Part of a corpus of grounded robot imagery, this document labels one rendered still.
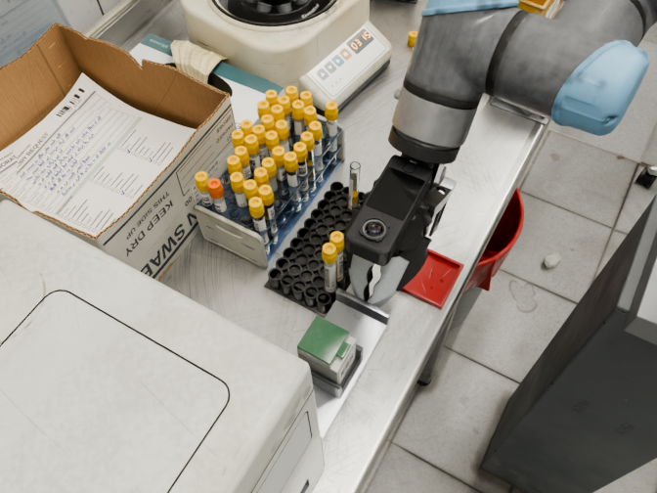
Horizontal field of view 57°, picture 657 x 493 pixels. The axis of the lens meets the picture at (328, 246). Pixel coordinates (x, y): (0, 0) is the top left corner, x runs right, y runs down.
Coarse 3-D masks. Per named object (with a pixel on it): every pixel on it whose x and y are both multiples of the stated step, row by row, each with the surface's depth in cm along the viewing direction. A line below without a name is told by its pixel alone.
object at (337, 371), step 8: (352, 344) 60; (304, 352) 59; (352, 352) 61; (304, 360) 61; (312, 360) 60; (320, 360) 59; (336, 360) 59; (344, 360) 60; (352, 360) 63; (312, 368) 62; (320, 368) 60; (328, 368) 59; (336, 368) 59; (344, 368) 61; (328, 376) 61; (336, 376) 60; (344, 376) 63
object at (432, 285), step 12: (432, 252) 76; (432, 264) 76; (444, 264) 76; (456, 264) 75; (420, 276) 75; (432, 276) 75; (444, 276) 75; (456, 276) 74; (408, 288) 74; (420, 288) 74; (432, 288) 74; (444, 288) 74; (432, 300) 73; (444, 300) 72
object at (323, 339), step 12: (312, 324) 60; (324, 324) 60; (312, 336) 60; (324, 336) 60; (336, 336) 60; (300, 348) 59; (312, 348) 59; (324, 348) 59; (336, 348) 59; (348, 348) 59; (324, 360) 58
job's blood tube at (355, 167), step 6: (354, 162) 72; (354, 168) 73; (360, 168) 72; (354, 174) 72; (354, 180) 73; (354, 186) 74; (354, 192) 75; (354, 198) 76; (348, 204) 78; (354, 204) 77
